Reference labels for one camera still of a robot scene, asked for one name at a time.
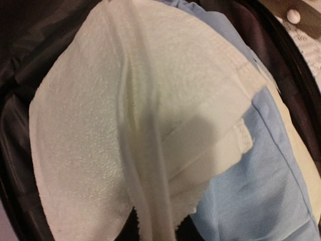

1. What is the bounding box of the pink and teal kids suitcase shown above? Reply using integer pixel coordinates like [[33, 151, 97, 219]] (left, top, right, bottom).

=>
[[1, 1, 320, 240]]

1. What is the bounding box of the white garment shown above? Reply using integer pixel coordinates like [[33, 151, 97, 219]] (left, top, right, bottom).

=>
[[29, 1, 268, 240]]

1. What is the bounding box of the yellow and white storage box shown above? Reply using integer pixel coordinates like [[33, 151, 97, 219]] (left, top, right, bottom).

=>
[[260, 0, 320, 43]]

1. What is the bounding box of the beige folded garment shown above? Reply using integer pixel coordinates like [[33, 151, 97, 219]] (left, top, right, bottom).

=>
[[278, 100, 321, 221]]

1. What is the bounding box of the floral white tablecloth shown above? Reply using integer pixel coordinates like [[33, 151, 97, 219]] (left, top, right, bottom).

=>
[[277, 17, 320, 77]]

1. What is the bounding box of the light blue garment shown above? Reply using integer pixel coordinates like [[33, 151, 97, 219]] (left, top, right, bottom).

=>
[[166, 1, 320, 240]]

